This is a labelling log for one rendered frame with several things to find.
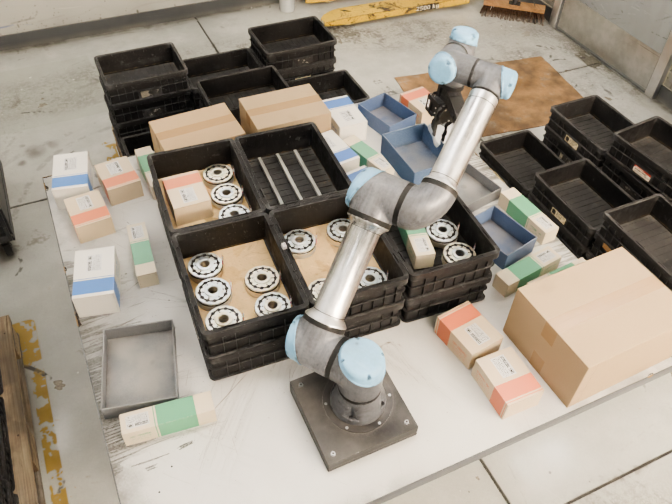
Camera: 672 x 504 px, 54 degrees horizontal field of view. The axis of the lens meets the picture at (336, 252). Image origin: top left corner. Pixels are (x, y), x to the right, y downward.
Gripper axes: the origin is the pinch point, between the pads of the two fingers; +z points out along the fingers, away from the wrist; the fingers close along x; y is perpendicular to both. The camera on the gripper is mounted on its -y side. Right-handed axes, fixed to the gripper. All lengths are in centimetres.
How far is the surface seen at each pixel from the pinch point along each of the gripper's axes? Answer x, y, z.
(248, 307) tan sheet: 64, -16, 35
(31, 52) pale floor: 108, 312, 121
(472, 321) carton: 3, -41, 35
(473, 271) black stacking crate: -0.6, -30.4, 24.9
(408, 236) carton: 11.9, -11.8, 24.1
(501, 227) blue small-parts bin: -33, -4, 38
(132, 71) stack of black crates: 62, 181, 68
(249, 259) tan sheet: 58, 2, 34
